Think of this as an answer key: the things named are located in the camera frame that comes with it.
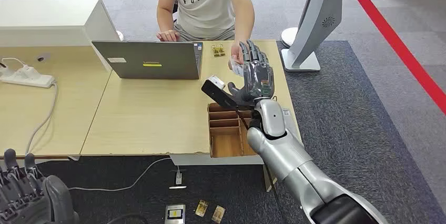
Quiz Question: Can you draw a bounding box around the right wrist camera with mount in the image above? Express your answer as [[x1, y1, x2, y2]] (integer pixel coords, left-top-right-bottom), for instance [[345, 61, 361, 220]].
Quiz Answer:
[[201, 74, 241, 110]]

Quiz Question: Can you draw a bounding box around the white cable connector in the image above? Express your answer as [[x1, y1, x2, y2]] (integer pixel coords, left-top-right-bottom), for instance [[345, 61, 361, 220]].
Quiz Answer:
[[169, 166, 187, 190]]

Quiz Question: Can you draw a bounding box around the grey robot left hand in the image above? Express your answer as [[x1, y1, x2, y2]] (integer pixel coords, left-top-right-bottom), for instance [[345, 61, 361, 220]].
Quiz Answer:
[[0, 148, 79, 224]]

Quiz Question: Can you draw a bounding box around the white thin cable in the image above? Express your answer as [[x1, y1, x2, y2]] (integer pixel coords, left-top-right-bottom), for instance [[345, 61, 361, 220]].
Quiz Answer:
[[68, 157, 173, 192]]

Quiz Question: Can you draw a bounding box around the person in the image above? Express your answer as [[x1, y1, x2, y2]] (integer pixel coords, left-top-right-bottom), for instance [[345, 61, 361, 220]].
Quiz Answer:
[[156, 0, 256, 72]]

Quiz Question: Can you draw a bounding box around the wooden compartment tray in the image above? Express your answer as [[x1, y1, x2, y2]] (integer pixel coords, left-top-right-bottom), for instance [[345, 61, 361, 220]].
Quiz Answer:
[[207, 102, 260, 159]]

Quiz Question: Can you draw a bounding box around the grey laptop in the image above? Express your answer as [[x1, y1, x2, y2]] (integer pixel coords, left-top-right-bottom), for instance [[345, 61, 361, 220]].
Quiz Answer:
[[92, 40, 204, 80]]

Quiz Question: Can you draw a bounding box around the white power strip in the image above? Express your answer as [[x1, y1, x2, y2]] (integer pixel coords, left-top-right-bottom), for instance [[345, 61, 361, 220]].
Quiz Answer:
[[0, 65, 56, 89]]

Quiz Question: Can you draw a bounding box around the silver box with yellow label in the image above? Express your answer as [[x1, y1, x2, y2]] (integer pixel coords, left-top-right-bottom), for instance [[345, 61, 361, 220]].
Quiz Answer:
[[164, 203, 186, 224]]

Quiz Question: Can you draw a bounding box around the person's right hand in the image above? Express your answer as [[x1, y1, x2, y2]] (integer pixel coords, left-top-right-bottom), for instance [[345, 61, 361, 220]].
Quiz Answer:
[[156, 29, 180, 43]]

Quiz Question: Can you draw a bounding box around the gold room key card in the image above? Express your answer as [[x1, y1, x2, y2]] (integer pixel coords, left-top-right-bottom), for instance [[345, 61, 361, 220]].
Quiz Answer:
[[195, 199, 209, 218], [211, 44, 226, 58], [211, 205, 226, 224]]

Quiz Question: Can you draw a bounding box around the grey power strip cable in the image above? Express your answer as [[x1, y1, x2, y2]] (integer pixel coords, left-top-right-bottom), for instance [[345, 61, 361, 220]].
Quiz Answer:
[[25, 82, 59, 155]]

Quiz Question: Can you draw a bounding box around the black thick cable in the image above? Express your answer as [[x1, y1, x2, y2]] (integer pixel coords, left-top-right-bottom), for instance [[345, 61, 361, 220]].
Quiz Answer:
[[106, 212, 149, 224]]

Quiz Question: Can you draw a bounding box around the person's hand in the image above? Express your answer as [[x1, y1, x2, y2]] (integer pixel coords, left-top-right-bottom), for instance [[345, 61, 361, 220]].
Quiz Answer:
[[228, 40, 249, 72], [156, 29, 180, 43]]

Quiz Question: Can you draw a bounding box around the person's left hand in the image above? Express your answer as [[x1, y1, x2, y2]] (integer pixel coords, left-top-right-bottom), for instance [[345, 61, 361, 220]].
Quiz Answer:
[[228, 40, 249, 72]]

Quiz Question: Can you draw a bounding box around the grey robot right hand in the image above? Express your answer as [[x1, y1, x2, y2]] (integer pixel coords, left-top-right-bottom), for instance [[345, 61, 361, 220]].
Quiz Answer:
[[227, 39, 276, 108]]

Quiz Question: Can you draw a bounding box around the white plug with cord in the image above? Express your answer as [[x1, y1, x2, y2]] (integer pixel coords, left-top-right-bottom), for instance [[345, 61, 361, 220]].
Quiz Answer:
[[0, 57, 39, 77]]

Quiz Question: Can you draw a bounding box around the white cabinet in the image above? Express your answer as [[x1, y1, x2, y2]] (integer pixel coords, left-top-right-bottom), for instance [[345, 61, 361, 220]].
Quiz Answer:
[[0, 0, 121, 72]]

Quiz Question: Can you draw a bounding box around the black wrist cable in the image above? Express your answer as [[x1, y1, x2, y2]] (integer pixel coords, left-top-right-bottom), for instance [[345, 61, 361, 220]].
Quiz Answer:
[[235, 107, 250, 132]]

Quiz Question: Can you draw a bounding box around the white printed ID card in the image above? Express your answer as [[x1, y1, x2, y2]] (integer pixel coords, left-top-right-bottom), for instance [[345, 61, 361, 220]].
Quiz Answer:
[[231, 60, 245, 77]]

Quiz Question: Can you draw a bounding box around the grey kiosk stand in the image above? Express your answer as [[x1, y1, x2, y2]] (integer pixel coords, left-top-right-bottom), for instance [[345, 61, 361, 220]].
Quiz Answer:
[[280, 0, 349, 73]]

